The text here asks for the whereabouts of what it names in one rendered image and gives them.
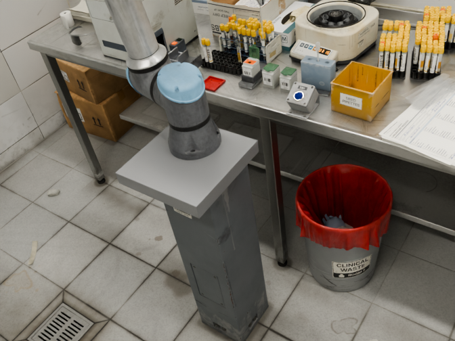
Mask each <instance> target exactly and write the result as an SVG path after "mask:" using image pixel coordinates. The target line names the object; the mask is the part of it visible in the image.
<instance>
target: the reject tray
mask: <svg viewBox="0 0 455 341"><path fill-rule="evenodd" d="M204 83H205V89H206V90H209V91H213V92H215V91H216V90H218V88H220V86H222V84H224V83H225V79H222V78H217V77H214V76H209V77H208V78H206V79H205V80H204Z"/></svg>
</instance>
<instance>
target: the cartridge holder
mask: <svg viewBox="0 0 455 341"><path fill-rule="evenodd" d="M241 77H242V80H241V81H240V82H239V83H238V86H240V87H244V88H247V89H253V88H254V87H255V86H256V85H257V84H259V83H260V82H261V81H262V80H263V77H262V70H260V71H259V72H258V73H257V74H256V75H254V77H251V76H246V75H243V73H242V74H241Z"/></svg>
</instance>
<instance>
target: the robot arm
mask: <svg viewBox="0 0 455 341"><path fill-rule="evenodd" d="M104 1H105V3H106V6H107V8H108V11H109V12H110V15H111V17H112V19H113V22H114V24H115V26H116V29H117V30H118V33H119V35H120V37H121V40H122V42H123V45H124V46H125V49H126V51H127V53H128V56H127V59H126V65H127V69H126V75H127V80H128V81H129V84H130V85H131V86H132V87H133V88H134V89H135V90H136V91H137V92H138V93H139V94H141V95H143V96H145V97H147V98H148V99H150V100H152V101H153V102H154V103H156V104H158V105H159V106H161V107H162V108H164V109H165V112H166V115H167V119H168V121H169V138H168V145H169V149H170V152H171V153H172V154H173V155H174V156H175V157H176V158H179V159H182V160H197V159H201V158H204V157H207V156H209V155H211V154H212V153H213V152H215V151H216V150H217V149H218V147H219V146H220V144H221V133H220V131H219V128H218V127H217V125H216V124H215V122H214V121H213V119H212V118H211V115H210V112H209V105H208V101H207V95H206V91H205V83H204V79H203V77H202V74H201V72H200V71H199V69H198V68H197V67H195V66H194V65H192V64H189V63H187V62H183V63H182V64H181V63H180V62H174V63H171V60H170V58H169V54H168V53H167V50H166V47H165V46H164V45H161V44H159V43H158V42H157V40H156V37H155V34H154V31H153V30H152V26H151V24H150V21H149V19H148V16H147V13H146V11H145V8H144V5H143V3H142V0H104Z"/></svg>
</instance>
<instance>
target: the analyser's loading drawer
mask: <svg viewBox="0 0 455 341"><path fill-rule="evenodd" d="M167 53H168V54H169V58H170V60H171V63H174V62H180V63H181V64H182V63H183V62H187V63H189V64H192V65H194V66H195V67H197V68H199V67H200V66H201V65H203V63H202V56H201V54H199V55H197V56H196V57H192V56H189V54H188V49H186V50H185V51H184V52H183V53H182V52H179V50H178V47H176V48H175V49H173V50H172V51H167Z"/></svg>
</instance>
